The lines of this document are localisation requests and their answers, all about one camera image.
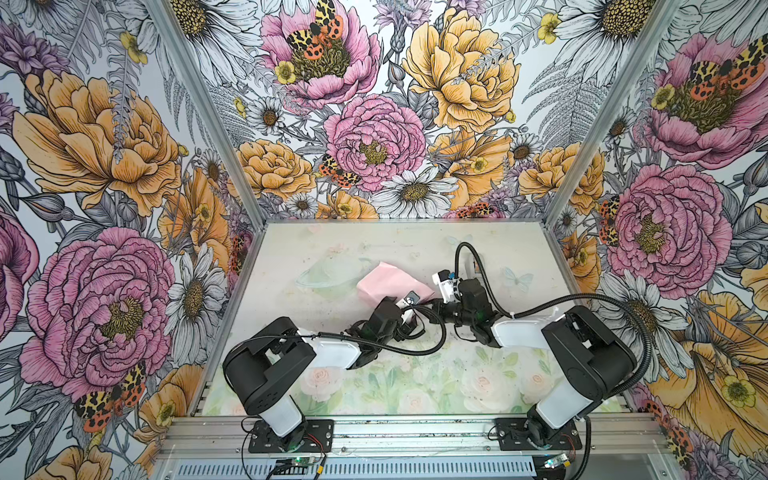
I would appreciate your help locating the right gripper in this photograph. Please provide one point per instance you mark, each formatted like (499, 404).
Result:
(438, 306)

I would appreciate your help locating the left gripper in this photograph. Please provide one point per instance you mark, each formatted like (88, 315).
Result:
(406, 329)

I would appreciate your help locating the purple wrapping paper sheet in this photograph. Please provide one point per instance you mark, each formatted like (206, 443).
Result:
(387, 280)

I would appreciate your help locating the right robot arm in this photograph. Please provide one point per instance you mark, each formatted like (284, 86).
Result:
(593, 360)

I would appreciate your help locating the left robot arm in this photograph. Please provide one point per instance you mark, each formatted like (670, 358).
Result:
(262, 369)

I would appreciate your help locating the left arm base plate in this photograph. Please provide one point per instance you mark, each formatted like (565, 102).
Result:
(311, 436)

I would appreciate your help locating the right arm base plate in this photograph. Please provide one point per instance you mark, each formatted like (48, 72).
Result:
(525, 434)

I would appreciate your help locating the aluminium front rail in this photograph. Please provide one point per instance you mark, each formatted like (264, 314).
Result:
(611, 446)

